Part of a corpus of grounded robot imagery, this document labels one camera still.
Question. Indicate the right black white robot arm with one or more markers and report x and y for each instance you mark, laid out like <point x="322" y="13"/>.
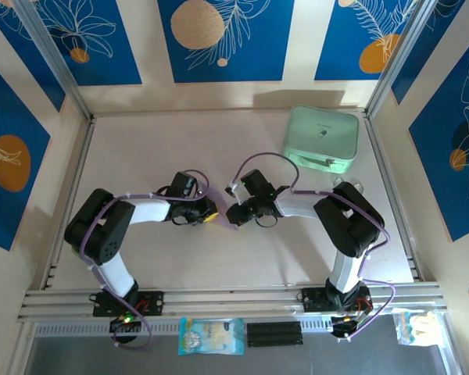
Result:
<point x="348" y="222"/>

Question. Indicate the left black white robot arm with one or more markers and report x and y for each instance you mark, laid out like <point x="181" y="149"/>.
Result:
<point x="97" y="230"/>

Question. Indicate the small clear plastic cup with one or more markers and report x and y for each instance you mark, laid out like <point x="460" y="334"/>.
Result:
<point x="338" y="179"/>
<point x="359" y="185"/>

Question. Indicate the mint green zip pouch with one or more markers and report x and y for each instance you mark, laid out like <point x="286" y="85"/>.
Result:
<point x="320" y="133"/>

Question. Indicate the blue snack packet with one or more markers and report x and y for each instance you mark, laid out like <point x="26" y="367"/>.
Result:
<point x="211" y="336"/>

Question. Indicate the black ridged block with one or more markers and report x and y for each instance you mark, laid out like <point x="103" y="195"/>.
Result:
<point x="273" y="335"/>

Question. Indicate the black controller board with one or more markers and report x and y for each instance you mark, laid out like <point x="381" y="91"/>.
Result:
<point x="346" y="328"/>
<point x="125" y="322"/>

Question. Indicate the clear bag with yellow contents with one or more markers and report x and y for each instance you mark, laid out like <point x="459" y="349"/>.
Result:
<point x="416" y="328"/>

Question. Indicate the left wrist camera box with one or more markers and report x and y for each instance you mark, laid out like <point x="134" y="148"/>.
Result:
<point x="183" y="185"/>

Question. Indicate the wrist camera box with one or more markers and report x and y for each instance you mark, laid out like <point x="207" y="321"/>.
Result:
<point x="183" y="185"/>
<point x="256" y="183"/>

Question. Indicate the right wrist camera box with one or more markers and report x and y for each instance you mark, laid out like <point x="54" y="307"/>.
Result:
<point x="256" y="183"/>

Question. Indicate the long aluminium frame rail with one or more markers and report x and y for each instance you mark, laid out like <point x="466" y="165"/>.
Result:
<point x="226" y="301"/>

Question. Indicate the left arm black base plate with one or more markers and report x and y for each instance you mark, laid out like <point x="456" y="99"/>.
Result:
<point x="152" y="302"/>

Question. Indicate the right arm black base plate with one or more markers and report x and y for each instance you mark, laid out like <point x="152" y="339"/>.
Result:
<point x="314" y="301"/>

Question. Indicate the aluminium side rail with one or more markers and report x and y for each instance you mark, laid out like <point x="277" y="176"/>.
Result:
<point x="379" y="156"/>
<point x="78" y="164"/>

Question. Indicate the blue floral wall panel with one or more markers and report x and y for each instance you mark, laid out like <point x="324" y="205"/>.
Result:
<point x="445" y="176"/>
<point x="8" y="109"/>
<point x="11" y="23"/>
<point x="113" y="47"/>
<point x="336" y="39"/>
<point x="258" y="58"/>

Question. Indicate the aluminium frame post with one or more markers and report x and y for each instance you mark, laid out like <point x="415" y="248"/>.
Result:
<point x="54" y="58"/>
<point x="398" y="62"/>

